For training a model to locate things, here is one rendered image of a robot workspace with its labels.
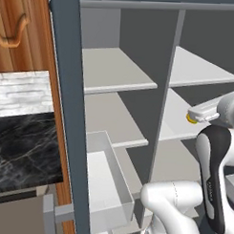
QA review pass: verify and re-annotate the grey open fridge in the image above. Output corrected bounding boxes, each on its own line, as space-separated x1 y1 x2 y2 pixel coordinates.
39 0 234 234

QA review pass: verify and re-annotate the white fridge shelf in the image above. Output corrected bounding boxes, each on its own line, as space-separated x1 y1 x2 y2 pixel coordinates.
82 90 151 151
79 45 160 97
169 45 234 91
158 87 221 144

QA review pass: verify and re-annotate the grey-brown drawer front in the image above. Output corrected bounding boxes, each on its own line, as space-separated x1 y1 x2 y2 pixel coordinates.
0 193 48 234

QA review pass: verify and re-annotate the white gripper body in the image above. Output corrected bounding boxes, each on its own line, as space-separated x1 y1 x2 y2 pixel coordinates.
186 97 223 124

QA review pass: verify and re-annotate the brown wooden cupboard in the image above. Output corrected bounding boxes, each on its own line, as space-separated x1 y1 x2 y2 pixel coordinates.
0 0 85 234

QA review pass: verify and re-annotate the curved wooden cupboard handle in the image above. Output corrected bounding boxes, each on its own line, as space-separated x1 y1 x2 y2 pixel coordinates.
0 11 32 50

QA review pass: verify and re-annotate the pale grey fridge drawer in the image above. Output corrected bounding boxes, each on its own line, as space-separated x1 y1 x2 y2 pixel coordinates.
82 129 138 234

